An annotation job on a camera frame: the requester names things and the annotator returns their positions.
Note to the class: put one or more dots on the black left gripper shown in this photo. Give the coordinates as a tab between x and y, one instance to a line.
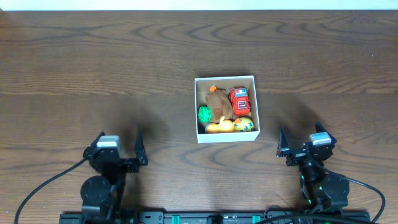
125	162

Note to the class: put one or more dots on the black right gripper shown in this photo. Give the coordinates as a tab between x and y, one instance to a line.
298	155

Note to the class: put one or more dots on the yellow letter ball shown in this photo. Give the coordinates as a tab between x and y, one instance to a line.
243	124

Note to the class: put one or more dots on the red toy fire truck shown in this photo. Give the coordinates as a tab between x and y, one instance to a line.
239	100

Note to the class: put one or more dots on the brown plush bear toy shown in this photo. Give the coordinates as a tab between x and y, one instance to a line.
218	102

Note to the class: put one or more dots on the green ridged ball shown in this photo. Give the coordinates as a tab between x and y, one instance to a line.
204	114

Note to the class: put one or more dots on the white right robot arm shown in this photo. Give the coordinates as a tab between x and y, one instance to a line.
323	190

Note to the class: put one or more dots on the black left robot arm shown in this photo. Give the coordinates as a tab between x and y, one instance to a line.
102	194

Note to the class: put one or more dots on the white cardboard box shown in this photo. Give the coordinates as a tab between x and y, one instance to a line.
202	86

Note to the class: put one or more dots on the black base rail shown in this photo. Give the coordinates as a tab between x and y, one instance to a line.
271	215

